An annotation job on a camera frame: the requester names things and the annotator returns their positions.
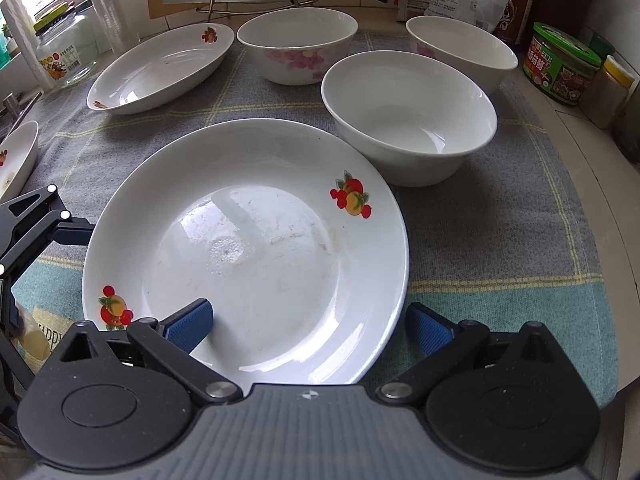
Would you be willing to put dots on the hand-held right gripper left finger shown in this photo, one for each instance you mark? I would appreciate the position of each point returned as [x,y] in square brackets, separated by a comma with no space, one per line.
[192,322]

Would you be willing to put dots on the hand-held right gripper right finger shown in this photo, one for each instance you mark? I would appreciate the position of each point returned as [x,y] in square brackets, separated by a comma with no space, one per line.
[427,330]

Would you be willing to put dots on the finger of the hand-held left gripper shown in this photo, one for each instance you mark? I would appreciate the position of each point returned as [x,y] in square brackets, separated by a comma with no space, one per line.
[75,232]

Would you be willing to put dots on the round white fruit-print plate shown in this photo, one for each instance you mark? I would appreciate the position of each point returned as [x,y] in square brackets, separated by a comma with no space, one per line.
[260,240]

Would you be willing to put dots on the oval white fruit-print plate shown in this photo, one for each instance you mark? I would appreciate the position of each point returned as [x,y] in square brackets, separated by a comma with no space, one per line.
[160,70]

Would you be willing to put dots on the plain white bowl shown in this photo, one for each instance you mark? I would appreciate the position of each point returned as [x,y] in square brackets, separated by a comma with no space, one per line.
[400,110]

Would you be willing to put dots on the white pink-floral bowl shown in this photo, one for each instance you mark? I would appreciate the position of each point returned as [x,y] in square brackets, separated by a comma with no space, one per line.
[465,45]
[295,35]

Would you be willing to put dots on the grey checked cloth mat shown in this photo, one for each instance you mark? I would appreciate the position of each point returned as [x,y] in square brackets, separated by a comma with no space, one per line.
[500,240]

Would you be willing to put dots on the metal sink knob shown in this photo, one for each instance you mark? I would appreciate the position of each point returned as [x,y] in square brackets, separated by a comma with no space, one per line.
[15,110]

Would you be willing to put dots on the glass jar green lid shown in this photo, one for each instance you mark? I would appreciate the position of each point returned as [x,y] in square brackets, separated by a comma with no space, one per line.
[65,55]

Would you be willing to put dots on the short plastic wrap roll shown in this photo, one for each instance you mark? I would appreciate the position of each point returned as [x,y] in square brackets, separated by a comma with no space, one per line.
[22,35]

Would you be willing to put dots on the small potted plant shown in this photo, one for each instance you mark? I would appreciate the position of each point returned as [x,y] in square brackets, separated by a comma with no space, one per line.
[6,35]

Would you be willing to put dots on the tall plastic wrap roll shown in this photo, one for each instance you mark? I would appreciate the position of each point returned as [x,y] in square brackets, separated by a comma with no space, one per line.
[107,5]

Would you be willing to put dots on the green-lid sauce jar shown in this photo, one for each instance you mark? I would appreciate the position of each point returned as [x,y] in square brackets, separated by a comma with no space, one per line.
[560,70]

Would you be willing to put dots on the yellow-lid spice jar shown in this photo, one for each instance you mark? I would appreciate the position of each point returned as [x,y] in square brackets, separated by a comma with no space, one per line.
[605,95]

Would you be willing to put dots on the dark sauce bottle red label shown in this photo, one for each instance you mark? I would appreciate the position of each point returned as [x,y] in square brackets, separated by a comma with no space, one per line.
[520,15]

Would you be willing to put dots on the green cap jar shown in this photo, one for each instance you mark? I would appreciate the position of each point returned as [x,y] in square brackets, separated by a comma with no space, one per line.
[600,45]

